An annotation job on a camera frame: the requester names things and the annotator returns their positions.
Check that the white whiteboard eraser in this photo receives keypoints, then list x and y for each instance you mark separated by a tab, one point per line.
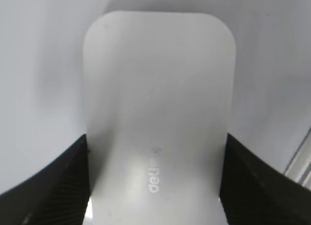
158	92

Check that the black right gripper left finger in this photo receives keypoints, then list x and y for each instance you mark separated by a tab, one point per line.
56	195

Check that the white board with grey frame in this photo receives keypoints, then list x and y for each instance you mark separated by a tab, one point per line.
41	112

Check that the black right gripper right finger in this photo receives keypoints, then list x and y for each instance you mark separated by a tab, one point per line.
253	193

